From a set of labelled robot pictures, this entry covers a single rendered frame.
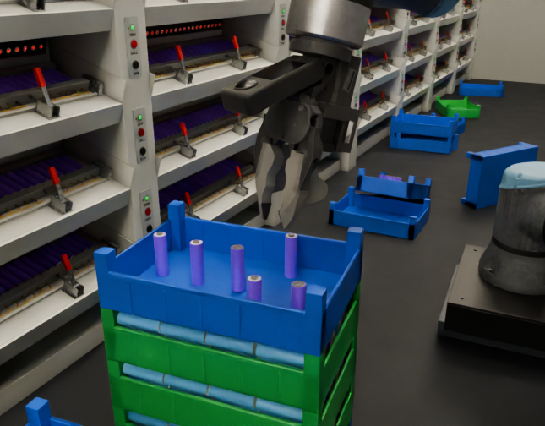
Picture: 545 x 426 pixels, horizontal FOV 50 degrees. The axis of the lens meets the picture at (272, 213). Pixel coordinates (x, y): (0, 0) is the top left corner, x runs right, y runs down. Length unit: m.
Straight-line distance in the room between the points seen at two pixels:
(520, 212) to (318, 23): 0.85
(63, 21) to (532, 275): 1.11
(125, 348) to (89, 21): 0.68
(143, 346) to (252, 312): 0.18
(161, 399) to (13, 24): 0.67
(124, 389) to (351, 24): 0.56
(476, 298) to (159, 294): 0.85
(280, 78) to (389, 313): 1.02
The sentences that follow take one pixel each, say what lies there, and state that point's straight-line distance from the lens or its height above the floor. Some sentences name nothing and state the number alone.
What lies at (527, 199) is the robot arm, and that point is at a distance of 1.39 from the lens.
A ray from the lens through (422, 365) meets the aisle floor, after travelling 1.39.
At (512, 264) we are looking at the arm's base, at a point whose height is 0.19.
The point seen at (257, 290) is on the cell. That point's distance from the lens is 0.71.
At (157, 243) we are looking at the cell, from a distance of 0.84.
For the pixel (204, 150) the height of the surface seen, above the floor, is 0.36.
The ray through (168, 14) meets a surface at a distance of 1.44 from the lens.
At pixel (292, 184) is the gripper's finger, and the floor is 0.58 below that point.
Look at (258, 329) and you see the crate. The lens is 0.70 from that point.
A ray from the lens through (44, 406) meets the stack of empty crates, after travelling 0.80.
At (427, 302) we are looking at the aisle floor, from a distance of 1.63.
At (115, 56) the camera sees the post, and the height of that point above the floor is 0.65.
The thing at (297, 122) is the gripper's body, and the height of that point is 0.65.
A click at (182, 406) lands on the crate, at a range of 0.83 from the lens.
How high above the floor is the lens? 0.80
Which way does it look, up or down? 22 degrees down
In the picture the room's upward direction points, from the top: straight up
